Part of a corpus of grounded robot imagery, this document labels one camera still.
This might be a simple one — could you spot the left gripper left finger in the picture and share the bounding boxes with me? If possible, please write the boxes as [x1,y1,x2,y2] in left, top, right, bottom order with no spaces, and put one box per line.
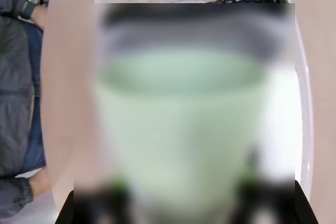
[55,174,133,224]

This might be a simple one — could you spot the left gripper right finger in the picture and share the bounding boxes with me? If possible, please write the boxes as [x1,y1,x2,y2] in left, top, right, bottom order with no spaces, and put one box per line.
[236,150,320,224]

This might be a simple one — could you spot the pale green plastic cup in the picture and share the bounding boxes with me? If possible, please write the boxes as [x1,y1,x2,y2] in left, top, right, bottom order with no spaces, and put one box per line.
[96,48,270,224]

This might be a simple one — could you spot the person's right forearm grey sleeve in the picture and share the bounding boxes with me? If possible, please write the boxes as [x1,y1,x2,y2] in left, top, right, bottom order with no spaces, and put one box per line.
[0,176,34,219]

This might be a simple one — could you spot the person's right hand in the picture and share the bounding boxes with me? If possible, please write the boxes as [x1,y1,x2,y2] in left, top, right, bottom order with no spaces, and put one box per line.
[27,173,52,198]

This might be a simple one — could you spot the person's left hand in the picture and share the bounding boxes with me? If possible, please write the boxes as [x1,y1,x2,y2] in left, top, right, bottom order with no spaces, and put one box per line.
[33,3,50,29]

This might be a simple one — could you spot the blue jeans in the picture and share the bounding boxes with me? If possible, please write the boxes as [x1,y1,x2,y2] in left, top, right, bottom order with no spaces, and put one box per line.
[22,22,48,172]

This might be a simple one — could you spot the grey zip jacket torso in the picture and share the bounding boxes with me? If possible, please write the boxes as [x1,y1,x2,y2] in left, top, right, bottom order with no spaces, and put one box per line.
[0,0,40,177]

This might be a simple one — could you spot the dark wrist watch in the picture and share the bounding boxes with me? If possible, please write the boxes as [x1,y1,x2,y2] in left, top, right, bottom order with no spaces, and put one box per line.
[22,0,40,20]

